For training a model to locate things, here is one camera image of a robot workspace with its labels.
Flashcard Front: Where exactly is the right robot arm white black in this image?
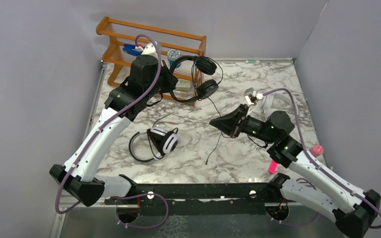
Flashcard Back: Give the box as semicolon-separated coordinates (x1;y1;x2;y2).
209;104;381;238

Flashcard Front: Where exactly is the white over-ear headphones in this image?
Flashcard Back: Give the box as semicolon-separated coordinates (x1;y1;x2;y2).
260;93;299;121

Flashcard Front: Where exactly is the pink round object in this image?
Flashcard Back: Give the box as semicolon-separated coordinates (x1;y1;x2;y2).
309;144;324;158

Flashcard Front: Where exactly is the white black gaming headset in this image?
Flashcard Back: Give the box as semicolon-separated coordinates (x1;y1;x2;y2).
128;126;179;163

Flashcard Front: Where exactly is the black red headset cable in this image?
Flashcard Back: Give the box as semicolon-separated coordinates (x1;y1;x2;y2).
152;113;180;130

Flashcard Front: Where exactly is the thin black headphone cable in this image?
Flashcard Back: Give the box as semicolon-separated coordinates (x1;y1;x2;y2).
191;57;232;166

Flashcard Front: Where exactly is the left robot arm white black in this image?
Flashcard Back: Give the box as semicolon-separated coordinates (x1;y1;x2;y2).
49;54;177;214

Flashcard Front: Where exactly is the wooden orange shelf rack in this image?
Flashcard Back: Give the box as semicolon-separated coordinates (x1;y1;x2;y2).
96;16;207;107

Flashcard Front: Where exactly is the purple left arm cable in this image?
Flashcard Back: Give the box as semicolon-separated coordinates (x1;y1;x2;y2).
55;34;170;230

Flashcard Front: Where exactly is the small black on-ear headphones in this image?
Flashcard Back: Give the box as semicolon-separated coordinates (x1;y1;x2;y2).
169;56;223;104

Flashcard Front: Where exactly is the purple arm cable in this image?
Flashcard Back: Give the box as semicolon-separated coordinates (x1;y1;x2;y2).
262;88;381;229
55;34;170;230

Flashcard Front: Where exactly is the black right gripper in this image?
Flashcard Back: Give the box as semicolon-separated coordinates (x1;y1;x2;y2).
210;103;276;144

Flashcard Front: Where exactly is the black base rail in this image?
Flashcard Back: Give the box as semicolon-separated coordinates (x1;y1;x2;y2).
104;182;284;217

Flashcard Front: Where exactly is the blue lidded jar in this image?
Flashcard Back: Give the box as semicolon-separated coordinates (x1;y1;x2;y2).
167;49;181;66

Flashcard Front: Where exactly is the small white red box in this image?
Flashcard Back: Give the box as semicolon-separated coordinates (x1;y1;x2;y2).
175;79;191;92

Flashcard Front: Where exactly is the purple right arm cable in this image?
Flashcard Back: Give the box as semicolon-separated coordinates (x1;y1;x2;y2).
262;88;381;229

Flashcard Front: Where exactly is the blue black hand tool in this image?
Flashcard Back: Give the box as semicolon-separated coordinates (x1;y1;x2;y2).
122;44;143;56

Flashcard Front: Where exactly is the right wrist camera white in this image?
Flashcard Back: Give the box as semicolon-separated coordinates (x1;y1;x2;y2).
244;88;263;106

